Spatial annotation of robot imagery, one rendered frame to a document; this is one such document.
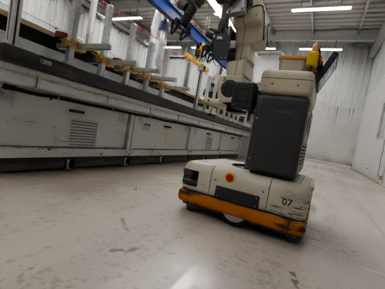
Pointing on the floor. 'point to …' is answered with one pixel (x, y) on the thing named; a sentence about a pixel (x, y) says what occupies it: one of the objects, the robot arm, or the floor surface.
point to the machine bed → (94, 124)
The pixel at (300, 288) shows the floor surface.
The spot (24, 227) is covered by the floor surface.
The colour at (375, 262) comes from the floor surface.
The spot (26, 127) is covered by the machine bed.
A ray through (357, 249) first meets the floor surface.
